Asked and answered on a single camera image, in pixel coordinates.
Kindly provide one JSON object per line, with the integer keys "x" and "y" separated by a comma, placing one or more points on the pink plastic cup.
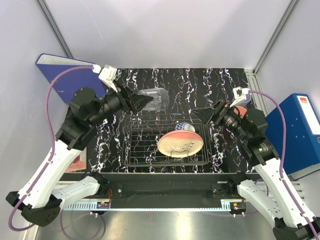
{"x": 242, "y": 111}

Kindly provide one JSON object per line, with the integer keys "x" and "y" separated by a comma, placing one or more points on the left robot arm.
{"x": 39, "y": 202}

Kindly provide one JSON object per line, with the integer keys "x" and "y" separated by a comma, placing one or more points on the pink beige plate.
{"x": 180, "y": 144}

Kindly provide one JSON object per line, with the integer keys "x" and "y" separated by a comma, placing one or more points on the white slotted cable duct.
{"x": 88, "y": 205}

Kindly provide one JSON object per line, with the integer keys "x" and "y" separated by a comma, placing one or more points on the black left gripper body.
{"x": 118, "y": 100}

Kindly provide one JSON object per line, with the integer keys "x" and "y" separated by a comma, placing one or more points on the clear glass tumbler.
{"x": 160, "y": 100}

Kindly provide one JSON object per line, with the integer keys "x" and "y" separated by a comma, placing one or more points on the lavender plastic cup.
{"x": 248, "y": 98}

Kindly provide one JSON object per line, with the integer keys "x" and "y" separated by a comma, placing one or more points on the aluminium frame post left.
{"x": 45, "y": 10}

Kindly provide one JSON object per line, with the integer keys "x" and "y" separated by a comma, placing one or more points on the purple ring binder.
{"x": 52, "y": 65}

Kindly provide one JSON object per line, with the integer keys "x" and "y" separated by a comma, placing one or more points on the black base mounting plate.
{"x": 164, "y": 192}

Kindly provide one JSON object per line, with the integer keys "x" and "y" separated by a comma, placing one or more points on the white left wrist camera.
{"x": 106, "y": 74}

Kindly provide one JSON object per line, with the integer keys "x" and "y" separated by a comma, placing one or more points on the aluminium frame post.
{"x": 45, "y": 10}
{"x": 288, "y": 12}

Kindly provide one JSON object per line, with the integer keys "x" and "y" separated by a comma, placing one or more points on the aluminium frame post right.
{"x": 288, "y": 12}

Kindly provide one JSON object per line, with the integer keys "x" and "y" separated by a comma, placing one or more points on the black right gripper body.
{"x": 226, "y": 116}

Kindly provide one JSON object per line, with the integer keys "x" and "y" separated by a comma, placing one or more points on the black wire dish rack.
{"x": 142, "y": 133}

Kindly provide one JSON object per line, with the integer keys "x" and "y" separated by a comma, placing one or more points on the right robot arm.
{"x": 287, "y": 214}

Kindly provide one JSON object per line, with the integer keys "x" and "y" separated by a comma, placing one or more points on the picture card with red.
{"x": 79, "y": 163}

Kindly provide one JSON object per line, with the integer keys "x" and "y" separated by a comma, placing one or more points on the blue white patterned bowl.
{"x": 184, "y": 126}

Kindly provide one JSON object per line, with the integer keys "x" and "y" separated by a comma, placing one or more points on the blue ring binder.
{"x": 302, "y": 151}

